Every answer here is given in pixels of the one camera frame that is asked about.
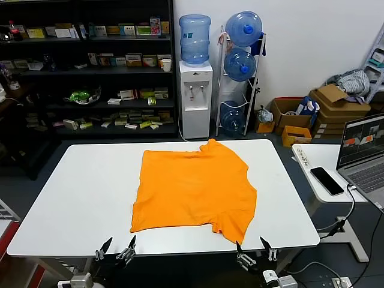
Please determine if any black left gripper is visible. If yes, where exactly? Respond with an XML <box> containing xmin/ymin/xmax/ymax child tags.
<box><xmin>95</xmin><ymin>235</ymin><xmax>136</xmax><ymax>280</ymax></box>

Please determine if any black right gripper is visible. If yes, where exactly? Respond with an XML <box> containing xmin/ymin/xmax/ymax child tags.
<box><xmin>236</xmin><ymin>236</ymin><xmax>277</xmax><ymax>283</ymax></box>

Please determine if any orange t-shirt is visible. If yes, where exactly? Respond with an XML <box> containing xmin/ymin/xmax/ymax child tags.
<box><xmin>129</xmin><ymin>138</ymin><xmax>258</xmax><ymax>244</ymax></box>

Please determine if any grey striped clothes pile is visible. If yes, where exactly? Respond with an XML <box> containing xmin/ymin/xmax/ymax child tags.
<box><xmin>325</xmin><ymin>68</ymin><xmax>371</xmax><ymax>97</ymax></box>

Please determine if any white floor power strip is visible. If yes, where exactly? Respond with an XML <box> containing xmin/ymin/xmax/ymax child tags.
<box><xmin>331</xmin><ymin>276</ymin><xmax>352</xmax><ymax>288</ymax></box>

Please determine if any black smartphone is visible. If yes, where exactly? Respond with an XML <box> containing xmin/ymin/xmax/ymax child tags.
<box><xmin>310</xmin><ymin>166</ymin><xmax>345</xmax><ymax>197</ymax></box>

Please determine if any red white metal cabinet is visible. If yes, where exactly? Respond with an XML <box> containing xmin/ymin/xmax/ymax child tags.
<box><xmin>0</xmin><ymin>197</ymin><xmax>22</xmax><ymax>262</ymax></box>

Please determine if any white side table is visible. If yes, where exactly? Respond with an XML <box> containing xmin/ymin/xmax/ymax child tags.
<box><xmin>291</xmin><ymin>143</ymin><xmax>370</xmax><ymax>263</ymax></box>

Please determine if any orange cardboard box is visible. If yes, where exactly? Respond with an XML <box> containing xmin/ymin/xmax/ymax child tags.
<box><xmin>281</xmin><ymin>125</ymin><xmax>313</xmax><ymax>148</ymax></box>

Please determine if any small yellow cardboard box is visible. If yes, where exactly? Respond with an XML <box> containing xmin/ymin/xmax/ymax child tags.
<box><xmin>254</xmin><ymin>119</ymin><xmax>276</xmax><ymax>134</ymax></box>

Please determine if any grey laptop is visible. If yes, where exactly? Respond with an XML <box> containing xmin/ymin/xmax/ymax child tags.
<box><xmin>335</xmin><ymin>113</ymin><xmax>384</xmax><ymax>214</ymax></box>

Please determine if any grey plastic bag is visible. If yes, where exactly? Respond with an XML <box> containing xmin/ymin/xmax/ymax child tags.
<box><xmin>256</xmin><ymin>105</ymin><xmax>274</xmax><ymax>124</ymax></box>

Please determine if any open red-rimmed cardboard box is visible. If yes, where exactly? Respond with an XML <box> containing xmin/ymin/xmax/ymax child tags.
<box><xmin>269</xmin><ymin>97</ymin><xmax>314</xmax><ymax>136</ymax></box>

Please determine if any brown labelled cardboard box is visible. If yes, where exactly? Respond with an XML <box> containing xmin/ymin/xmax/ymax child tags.
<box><xmin>312</xmin><ymin>118</ymin><xmax>346</xmax><ymax>139</ymax></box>

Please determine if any white water dispenser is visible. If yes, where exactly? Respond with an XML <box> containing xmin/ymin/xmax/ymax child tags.
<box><xmin>179</xmin><ymin>59</ymin><xmax>214</xmax><ymax>139</ymax></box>

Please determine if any blue white bag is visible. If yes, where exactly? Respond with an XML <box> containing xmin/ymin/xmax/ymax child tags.
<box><xmin>296</xmin><ymin>95</ymin><xmax>320</xmax><ymax>125</ymax></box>

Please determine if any bowl with green bag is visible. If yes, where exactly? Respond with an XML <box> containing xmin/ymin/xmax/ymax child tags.
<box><xmin>62</xmin><ymin>86</ymin><xmax>103</xmax><ymax>106</ymax></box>

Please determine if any black stand behind rack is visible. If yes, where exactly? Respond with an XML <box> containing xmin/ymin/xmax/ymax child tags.
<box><xmin>248</xmin><ymin>76</ymin><xmax>260</xmax><ymax>106</ymax></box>

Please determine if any large brown cardboard box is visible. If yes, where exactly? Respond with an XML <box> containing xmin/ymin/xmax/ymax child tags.
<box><xmin>317</xmin><ymin>100</ymin><xmax>373</xmax><ymax>122</ymax></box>

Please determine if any black shelf unit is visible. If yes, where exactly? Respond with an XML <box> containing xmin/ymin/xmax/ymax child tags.
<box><xmin>0</xmin><ymin>0</ymin><xmax>178</xmax><ymax>140</ymax></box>

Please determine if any cardboard box with open flap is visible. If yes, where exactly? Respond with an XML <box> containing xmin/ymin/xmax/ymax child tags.
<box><xmin>308</xmin><ymin>83</ymin><xmax>350</xmax><ymax>106</ymax></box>

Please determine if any yellow white medicine box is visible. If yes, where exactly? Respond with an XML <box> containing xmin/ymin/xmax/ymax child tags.
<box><xmin>125</xmin><ymin>53</ymin><xmax>143</xmax><ymax>67</ymax></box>

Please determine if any white brown medicine box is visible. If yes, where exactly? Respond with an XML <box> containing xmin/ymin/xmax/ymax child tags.
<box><xmin>157</xmin><ymin>53</ymin><xmax>172</xmax><ymax>68</ymax></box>

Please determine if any dark blue bottle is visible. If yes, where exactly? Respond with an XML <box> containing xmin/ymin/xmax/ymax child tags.
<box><xmin>43</xmin><ymin>53</ymin><xmax>58</xmax><ymax>72</ymax></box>

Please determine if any dark blue hanging cloth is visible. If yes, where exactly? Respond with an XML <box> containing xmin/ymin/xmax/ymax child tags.
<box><xmin>251</xmin><ymin>31</ymin><xmax>268</xmax><ymax>57</ymax></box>

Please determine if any upright labelled blue water jug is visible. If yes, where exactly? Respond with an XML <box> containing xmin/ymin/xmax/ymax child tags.
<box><xmin>179</xmin><ymin>14</ymin><xmax>212</xmax><ymax>67</ymax></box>

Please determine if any white flat carton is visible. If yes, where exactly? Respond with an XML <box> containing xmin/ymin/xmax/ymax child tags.
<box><xmin>54</xmin><ymin>28</ymin><xmax>76</xmax><ymax>39</ymax></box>

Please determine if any colourful tall carton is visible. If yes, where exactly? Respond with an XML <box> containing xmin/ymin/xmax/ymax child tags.
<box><xmin>149</xmin><ymin>16</ymin><xmax>162</xmax><ymax>36</ymax></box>

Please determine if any white storage rack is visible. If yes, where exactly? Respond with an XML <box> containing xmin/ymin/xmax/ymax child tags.
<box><xmin>362</xmin><ymin>22</ymin><xmax>384</xmax><ymax>104</ymax></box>

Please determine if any cola bottle red cap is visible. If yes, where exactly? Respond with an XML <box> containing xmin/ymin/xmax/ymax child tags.
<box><xmin>7</xmin><ymin>20</ymin><xmax>23</xmax><ymax>42</ymax></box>

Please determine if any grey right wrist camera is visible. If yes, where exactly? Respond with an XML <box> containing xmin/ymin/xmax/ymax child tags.
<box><xmin>262</xmin><ymin>269</ymin><xmax>298</xmax><ymax>288</ymax></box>

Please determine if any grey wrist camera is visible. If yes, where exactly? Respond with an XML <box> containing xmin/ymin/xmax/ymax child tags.
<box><xmin>262</xmin><ymin>269</ymin><xmax>298</xmax><ymax>288</ymax></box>
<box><xmin>57</xmin><ymin>272</ymin><xmax>94</xmax><ymax>288</ymax></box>

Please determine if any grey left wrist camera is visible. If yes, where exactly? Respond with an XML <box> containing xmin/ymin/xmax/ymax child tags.
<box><xmin>57</xmin><ymin>272</ymin><xmax>94</xmax><ymax>288</ymax></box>

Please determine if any black laptop charger cable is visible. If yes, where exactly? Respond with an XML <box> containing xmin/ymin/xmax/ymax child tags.
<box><xmin>317</xmin><ymin>182</ymin><xmax>358</xmax><ymax>240</ymax></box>

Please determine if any white wire jug rack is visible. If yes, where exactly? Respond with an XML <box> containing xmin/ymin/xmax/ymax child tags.
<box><xmin>215</xmin><ymin>25</ymin><xmax>268</xmax><ymax>137</ymax></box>

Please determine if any pink hanging string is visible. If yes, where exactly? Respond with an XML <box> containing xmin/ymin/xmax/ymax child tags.
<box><xmin>218</xmin><ymin>29</ymin><xmax>231</xmax><ymax>51</ymax></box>

